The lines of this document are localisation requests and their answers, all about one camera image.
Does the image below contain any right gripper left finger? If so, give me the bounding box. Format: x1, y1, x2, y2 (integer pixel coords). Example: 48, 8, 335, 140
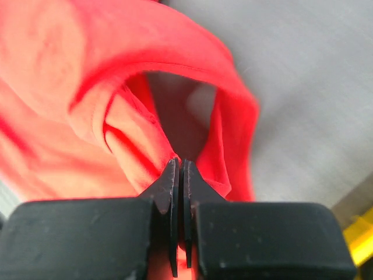
1, 159, 180, 279

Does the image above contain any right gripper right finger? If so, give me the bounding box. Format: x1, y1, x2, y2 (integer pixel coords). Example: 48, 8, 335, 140
180, 160, 357, 279

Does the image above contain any red tank top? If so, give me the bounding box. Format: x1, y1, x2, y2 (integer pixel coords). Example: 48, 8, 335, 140
1, 1, 259, 201

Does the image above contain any yellow plastic tray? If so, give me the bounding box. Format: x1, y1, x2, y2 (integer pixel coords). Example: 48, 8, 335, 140
343, 208, 373, 267

